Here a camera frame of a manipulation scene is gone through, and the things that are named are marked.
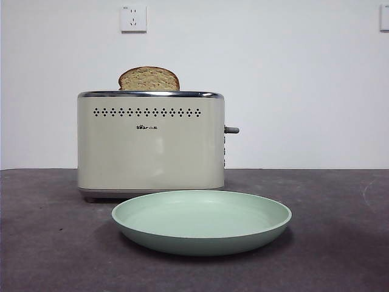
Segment white wall switch plate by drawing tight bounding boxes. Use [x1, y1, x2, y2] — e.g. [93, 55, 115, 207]
[379, 4, 389, 32]

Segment cream two-slot toaster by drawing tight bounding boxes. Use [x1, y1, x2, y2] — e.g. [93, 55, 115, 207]
[77, 90, 240, 204]

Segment pale green round plate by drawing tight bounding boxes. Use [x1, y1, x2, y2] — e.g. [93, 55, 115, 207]
[111, 190, 293, 257]

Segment white wall power socket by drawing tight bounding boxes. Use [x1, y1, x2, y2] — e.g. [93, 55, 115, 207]
[120, 4, 148, 33]

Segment square brown bread slice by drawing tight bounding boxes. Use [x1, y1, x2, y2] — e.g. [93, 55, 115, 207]
[118, 66, 181, 91]

